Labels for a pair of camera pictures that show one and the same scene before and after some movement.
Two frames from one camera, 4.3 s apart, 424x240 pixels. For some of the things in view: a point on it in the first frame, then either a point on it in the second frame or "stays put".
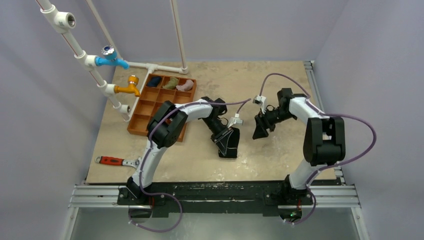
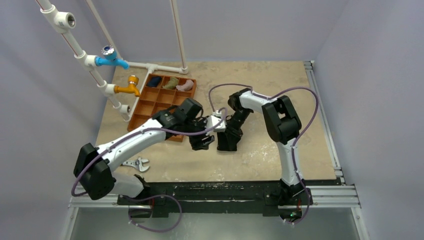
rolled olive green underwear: x=172 y=84 stays put
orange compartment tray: x=159 y=88 stays put
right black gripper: x=263 y=120 -> x=230 y=136
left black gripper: x=224 y=130 -> x=202 y=142
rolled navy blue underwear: x=154 y=81 stays put
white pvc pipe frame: x=56 y=19 stays put
